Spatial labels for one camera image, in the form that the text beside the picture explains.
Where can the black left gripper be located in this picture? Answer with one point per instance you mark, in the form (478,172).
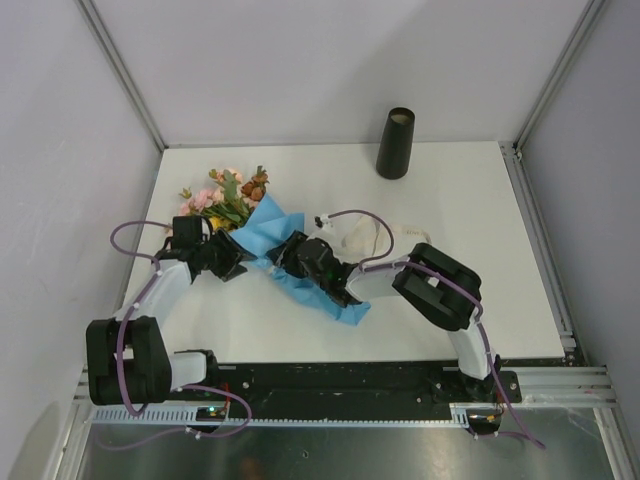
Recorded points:
(233,254)

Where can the black cone vase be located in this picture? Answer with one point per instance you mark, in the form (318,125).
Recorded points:
(394,153)

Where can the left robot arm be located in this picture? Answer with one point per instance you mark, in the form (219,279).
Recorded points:
(127,360)

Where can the blue wrapping paper sheet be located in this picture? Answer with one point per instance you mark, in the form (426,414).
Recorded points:
(269,227)

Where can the cream printed ribbon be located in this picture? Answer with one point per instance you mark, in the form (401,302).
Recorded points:
(368,238)

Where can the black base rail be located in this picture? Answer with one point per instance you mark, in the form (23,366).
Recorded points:
(357,391)

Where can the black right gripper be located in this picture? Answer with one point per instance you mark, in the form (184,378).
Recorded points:
(282,258)

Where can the mixed flower bunch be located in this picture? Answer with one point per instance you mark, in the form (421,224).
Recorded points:
(231,202)

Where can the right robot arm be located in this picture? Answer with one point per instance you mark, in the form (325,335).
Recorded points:
(444,291)

